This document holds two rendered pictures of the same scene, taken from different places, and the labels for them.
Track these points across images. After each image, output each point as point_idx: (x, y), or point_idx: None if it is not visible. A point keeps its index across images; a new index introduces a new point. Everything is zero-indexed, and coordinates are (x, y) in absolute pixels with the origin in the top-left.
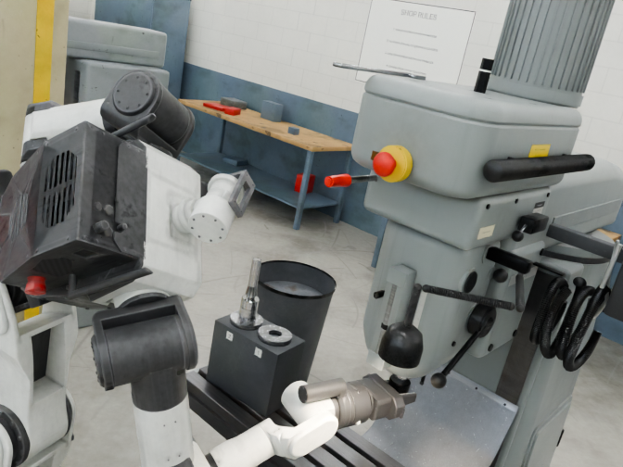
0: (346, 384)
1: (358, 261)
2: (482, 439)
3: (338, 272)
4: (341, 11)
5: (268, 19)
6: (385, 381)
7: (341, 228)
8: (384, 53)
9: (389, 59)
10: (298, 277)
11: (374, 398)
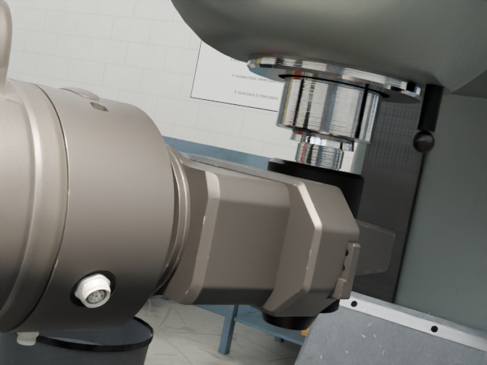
0: (9, 14)
1: (198, 346)
2: None
3: (167, 360)
4: (170, 11)
5: (72, 29)
6: (249, 166)
7: (174, 306)
8: (229, 59)
9: (236, 67)
10: (87, 331)
11: (193, 173)
